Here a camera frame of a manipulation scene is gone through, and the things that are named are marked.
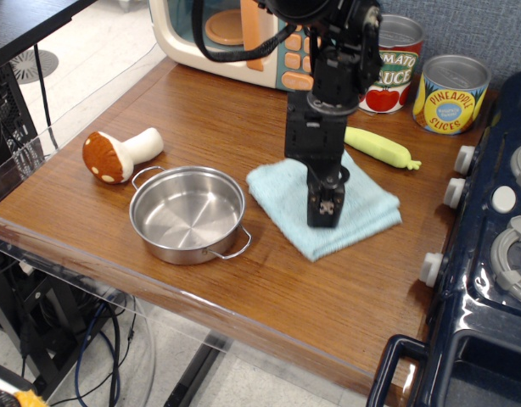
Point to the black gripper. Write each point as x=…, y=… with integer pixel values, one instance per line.
x=316, y=140

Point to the brown plush mushroom toy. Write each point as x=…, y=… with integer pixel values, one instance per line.
x=112, y=161

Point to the stainless steel pot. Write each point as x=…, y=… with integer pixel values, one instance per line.
x=189, y=215

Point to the tomato sauce can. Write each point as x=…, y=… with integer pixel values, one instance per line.
x=400, y=45

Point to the toy microwave teal and cream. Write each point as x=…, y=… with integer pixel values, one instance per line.
x=231, y=26

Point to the black desk at left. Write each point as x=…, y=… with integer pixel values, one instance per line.
x=25, y=23

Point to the pineapple slices can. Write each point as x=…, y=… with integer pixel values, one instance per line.
x=450, y=94

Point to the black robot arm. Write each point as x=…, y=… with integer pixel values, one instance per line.
x=345, y=62

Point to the black table leg base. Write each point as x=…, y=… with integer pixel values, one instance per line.
x=197, y=370

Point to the light blue towel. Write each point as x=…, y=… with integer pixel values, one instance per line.
x=280, y=189

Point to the dark blue toy stove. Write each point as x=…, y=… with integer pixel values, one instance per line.
x=472, y=356

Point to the spoon with yellow-green handle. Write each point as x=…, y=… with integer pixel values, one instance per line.
x=381, y=148

